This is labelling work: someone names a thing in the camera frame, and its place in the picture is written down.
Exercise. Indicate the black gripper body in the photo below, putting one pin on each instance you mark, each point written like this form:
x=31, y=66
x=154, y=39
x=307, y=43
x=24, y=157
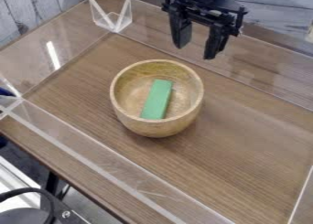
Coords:
x=208, y=12

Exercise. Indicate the clear acrylic tray walls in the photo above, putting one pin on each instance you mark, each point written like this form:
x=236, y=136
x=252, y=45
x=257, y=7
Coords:
x=170, y=139

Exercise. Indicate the brown wooden bowl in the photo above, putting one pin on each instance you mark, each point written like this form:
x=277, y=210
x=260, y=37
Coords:
x=130, y=89

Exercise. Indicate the black table leg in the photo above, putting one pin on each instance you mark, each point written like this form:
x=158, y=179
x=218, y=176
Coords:
x=52, y=183

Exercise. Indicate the black metal bracket with bolt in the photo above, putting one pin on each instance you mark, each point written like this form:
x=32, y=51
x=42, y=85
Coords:
x=64, y=214

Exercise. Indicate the green rectangular block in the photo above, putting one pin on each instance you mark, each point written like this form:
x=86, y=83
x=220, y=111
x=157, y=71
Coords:
x=158, y=99

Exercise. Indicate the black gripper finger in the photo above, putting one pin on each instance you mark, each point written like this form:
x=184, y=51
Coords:
x=180, y=29
x=216, y=41

